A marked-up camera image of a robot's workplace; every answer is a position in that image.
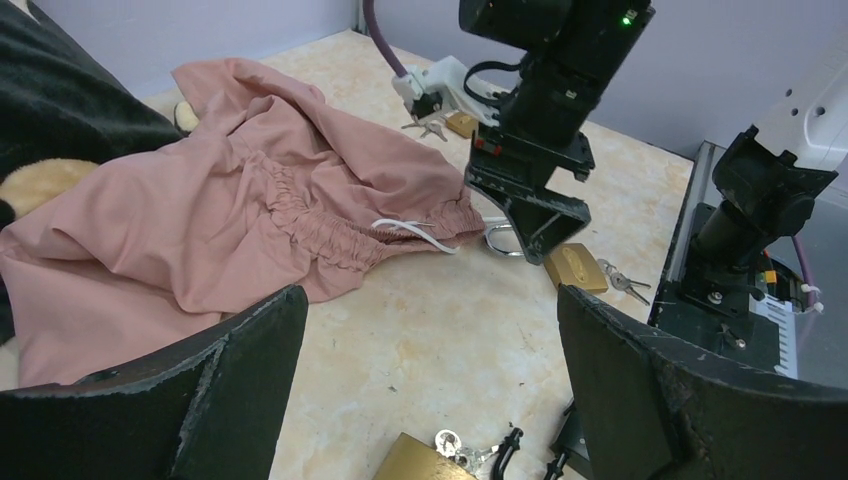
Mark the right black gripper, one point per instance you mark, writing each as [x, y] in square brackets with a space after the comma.
[511, 163]

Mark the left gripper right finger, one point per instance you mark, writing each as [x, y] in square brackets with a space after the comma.
[654, 406]

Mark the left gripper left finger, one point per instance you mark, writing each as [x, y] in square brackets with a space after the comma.
[210, 406]

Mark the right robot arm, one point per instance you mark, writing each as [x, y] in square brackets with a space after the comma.
[769, 177]

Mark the black Kaijing padlock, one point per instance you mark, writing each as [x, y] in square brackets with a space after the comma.
[545, 440]

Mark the keys of right padlock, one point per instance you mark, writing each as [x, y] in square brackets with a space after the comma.
[623, 283]

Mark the brass padlock with open shackle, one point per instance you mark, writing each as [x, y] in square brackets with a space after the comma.
[448, 458]

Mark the black floral pillow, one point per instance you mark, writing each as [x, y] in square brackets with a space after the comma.
[62, 113]

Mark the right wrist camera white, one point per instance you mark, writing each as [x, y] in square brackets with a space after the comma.
[428, 93]

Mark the pink drawstring shorts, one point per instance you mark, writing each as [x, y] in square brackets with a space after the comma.
[273, 187]

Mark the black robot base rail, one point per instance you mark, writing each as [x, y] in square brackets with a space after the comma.
[799, 328]

